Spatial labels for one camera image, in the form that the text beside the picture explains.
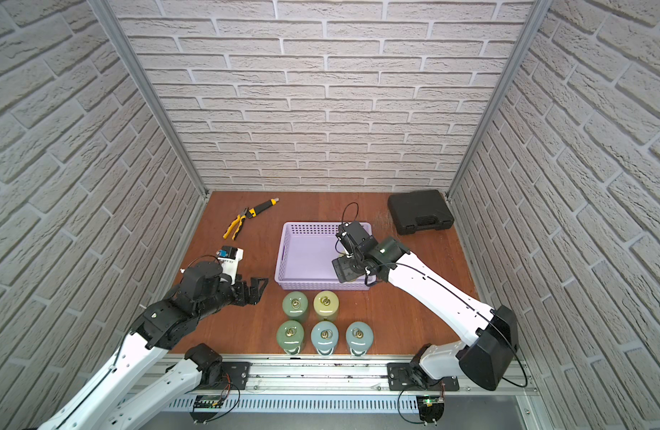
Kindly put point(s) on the dark green canister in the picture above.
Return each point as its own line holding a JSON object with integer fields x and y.
{"x": 296, "y": 306}
{"x": 290, "y": 337}

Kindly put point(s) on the aluminium front rail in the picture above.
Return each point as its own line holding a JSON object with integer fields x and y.
{"x": 308, "y": 384}

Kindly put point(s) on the black plastic tool case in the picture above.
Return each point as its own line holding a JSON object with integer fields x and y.
{"x": 419, "y": 211}

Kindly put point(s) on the yellow black utility knife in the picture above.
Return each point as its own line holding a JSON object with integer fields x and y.
{"x": 255, "y": 211}

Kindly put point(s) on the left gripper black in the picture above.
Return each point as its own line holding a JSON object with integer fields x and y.
{"x": 246, "y": 290}

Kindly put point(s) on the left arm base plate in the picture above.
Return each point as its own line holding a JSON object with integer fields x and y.
{"x": 230, "y": 375}

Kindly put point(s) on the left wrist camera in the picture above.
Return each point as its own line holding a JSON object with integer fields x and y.
{"x": 229, "y": 258}

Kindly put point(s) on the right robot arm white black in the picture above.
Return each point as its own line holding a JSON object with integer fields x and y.
{"x": 488, "y": 336}

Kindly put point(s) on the right aluminium corner post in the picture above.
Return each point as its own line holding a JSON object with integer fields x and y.
{"x": 529, "y": 30}

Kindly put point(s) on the controller board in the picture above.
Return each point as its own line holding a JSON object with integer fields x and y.
{"x": 430, "y": 409}
{"x": 207, "y": 408}

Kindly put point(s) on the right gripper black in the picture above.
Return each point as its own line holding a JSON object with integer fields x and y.
{"x": 341, "y": 269}

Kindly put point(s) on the left controller board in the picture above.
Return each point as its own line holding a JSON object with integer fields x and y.
{"x": 207, "y": 408}

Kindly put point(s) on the yellow-green canister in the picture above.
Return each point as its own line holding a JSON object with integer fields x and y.
{"x": 326, "y": 305}

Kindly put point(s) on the yellow black pliers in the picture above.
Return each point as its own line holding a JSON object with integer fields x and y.
{"x": 236, "y": 226}

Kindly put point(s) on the right controller board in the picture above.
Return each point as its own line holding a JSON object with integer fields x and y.
{"x": 430, "y": 409}

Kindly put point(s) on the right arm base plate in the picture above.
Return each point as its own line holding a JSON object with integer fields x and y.
{"x": 403, "y": 376}

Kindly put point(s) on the left aluminium corner post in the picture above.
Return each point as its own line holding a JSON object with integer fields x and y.
{"x": 110, "y": 23}

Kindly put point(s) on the blue-grey canister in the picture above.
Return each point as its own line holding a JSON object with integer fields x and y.
{"x": 360, "y": 338}
{"x": 324, "y": 337}

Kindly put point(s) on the aluminium corner post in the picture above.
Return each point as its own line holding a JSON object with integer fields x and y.
{"x": 529, "y": 30}
{"x": 110, "y": 23}

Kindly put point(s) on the lilac perforated plastic basket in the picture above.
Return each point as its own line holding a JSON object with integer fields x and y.
{"x": 305, "y": 257}

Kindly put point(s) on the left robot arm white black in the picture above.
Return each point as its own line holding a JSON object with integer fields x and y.
{"x": 205, "y": 289}

